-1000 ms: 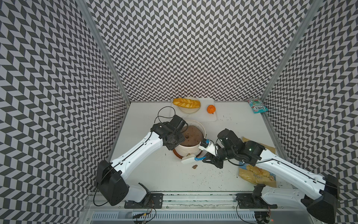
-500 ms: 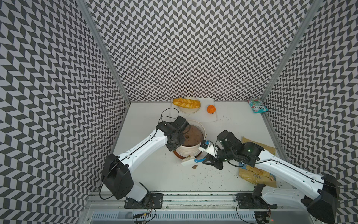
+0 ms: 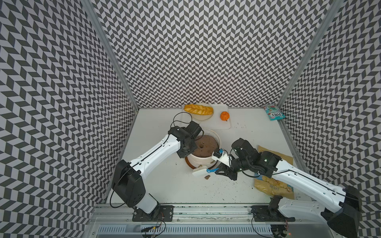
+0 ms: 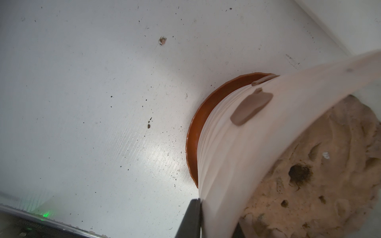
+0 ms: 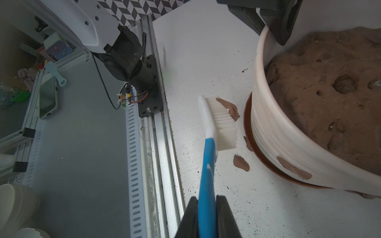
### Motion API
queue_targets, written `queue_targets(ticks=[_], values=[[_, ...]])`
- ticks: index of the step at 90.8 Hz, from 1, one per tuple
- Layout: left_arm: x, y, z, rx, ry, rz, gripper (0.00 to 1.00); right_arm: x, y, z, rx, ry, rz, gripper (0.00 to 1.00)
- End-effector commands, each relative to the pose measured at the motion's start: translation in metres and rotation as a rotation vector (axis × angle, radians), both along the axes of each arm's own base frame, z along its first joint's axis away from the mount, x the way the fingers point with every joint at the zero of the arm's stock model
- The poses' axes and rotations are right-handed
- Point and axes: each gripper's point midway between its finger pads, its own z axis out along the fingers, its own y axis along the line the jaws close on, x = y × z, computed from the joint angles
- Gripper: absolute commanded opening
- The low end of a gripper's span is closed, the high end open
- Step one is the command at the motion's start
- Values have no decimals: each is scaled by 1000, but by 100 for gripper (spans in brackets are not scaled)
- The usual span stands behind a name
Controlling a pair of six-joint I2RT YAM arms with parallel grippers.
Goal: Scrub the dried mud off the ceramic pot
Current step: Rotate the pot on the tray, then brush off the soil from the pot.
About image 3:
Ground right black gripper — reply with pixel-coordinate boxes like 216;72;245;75
214;152;251;179

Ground blue white scrub brush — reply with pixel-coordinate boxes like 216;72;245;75
192;166;218;177

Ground white ceramic pot with soil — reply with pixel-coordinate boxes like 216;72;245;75
187;129;221;166

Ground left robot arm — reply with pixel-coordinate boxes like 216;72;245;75
112;121;204;215

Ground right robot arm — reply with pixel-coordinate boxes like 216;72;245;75
212;138;362;238

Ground brown pot saucer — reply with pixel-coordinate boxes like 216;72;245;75
185;157;217;169

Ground yellow braided bread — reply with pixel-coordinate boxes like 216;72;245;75
184;104;214;116

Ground white cutting board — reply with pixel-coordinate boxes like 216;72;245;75
191;104;231;130

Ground orange tangerine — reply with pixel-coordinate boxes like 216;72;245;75
220;111;230;121

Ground yellow chips bag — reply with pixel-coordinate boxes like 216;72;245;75
254;145;295;199

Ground teal snack packet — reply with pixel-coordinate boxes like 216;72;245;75
263;104;285;121

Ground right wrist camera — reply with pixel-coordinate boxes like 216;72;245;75
211;148;231;167

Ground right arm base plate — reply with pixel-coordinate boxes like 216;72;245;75
251;195;296;222

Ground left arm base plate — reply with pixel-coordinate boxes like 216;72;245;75
132;204;174;222

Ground aluminium front rail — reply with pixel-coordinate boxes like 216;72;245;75
88;200;327;225

